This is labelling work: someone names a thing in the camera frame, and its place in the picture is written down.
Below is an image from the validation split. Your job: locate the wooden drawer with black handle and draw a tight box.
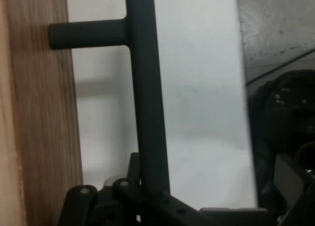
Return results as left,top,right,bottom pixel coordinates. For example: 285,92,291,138
0,0,171,226

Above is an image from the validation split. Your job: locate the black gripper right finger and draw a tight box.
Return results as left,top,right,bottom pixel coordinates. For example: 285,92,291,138
113,178,272,226

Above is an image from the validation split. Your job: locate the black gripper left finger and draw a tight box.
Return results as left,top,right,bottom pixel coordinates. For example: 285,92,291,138
58,152,143,226

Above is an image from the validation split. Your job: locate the black round floor object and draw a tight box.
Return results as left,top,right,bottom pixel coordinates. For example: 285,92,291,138
245,69,315,226

